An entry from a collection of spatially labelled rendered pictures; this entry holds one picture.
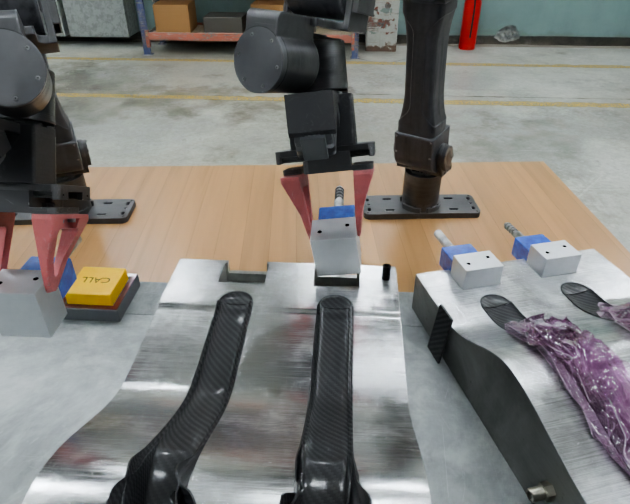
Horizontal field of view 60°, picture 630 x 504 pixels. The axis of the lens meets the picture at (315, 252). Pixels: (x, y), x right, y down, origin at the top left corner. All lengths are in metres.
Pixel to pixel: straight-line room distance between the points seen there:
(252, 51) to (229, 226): 0.45
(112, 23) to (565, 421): 5.84
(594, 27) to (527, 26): 0.65
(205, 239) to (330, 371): 0.42
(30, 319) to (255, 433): 0.25
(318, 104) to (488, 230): 0.52
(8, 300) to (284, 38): 0.34
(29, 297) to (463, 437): 0.44
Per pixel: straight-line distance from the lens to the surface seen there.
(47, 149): 0.55
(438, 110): 0.86
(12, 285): 0.57
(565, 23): 6.30
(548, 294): 0.71
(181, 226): 0.93
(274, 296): 0.60
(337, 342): 0.55
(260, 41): 0.52
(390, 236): 0.89
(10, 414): 0.68
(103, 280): 0.76
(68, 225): 0.56
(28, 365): 0.73
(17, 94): 0.48
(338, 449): 0.43
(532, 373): 0.54
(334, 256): 0.59
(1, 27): 0.49
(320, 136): 0.49
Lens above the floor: 1.26
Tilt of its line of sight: 33 degrees down
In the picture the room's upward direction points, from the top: straight up
